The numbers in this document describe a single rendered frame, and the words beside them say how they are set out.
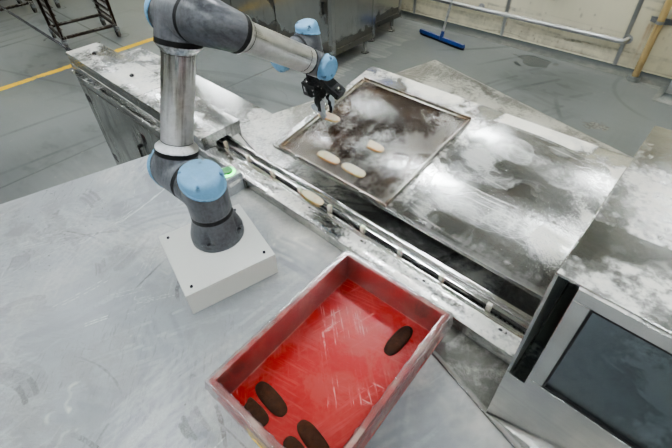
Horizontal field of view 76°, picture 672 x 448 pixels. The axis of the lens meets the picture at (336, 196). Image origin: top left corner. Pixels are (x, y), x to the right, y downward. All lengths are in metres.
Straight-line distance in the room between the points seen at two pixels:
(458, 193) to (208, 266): 0.77
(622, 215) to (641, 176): 0.13
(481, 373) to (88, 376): 0.93
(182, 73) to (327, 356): 0.78
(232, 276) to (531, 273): 0.79
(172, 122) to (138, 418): 0.70
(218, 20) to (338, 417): 0.91
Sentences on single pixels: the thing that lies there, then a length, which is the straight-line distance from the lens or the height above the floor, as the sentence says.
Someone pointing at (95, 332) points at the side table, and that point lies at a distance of 1.32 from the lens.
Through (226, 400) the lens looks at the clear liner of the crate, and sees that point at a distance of 0.99.
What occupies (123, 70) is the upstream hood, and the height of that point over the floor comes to 0.92.
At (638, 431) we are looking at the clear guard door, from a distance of 0.89.
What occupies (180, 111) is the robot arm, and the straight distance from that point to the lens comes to 1.19.
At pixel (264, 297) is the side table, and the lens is 1.22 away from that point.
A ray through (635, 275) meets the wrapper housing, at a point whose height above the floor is 1.30.
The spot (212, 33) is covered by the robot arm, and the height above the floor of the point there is 1.45.
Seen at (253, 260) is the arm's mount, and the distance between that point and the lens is 1.21.
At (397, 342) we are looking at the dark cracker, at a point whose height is 0.83.
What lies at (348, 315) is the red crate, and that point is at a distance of 1.16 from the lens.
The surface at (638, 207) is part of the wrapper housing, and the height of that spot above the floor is 1.30.
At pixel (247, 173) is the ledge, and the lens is 1.56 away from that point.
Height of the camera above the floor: 1.80
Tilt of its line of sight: 41 degrees down
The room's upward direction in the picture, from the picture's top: 2 degrees counter-clockwise
